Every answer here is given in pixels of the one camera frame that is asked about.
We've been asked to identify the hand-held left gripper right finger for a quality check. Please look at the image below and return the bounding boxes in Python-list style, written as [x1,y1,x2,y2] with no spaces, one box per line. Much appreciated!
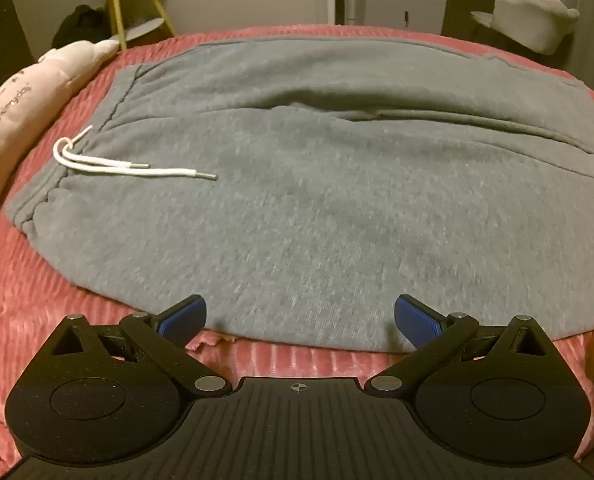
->
[367,295,550,396]

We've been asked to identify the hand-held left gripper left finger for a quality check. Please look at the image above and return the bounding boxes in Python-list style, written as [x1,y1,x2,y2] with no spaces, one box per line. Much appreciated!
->
[49,296,232,396]

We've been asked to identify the grey sweatpants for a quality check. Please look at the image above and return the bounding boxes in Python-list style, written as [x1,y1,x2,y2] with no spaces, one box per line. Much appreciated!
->
[4,39,594,353]

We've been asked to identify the pink ribbed bed blanket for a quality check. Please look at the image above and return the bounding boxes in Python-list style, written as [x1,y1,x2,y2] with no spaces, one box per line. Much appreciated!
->
[0,25,594,466]

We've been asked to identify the pale pink plush pillow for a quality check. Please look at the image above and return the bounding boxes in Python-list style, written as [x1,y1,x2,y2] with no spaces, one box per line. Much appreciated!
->
[0,39,120,233]

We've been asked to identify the black bag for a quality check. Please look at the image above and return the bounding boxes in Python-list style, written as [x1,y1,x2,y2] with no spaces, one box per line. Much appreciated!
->
[52,5,110,51]

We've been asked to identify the yellow side table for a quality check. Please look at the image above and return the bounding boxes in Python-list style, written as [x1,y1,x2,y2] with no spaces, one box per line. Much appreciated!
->
[83,0,178,52]

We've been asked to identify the white plush chair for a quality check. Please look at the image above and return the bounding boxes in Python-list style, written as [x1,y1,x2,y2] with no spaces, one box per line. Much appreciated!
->
[471,0,580,55]

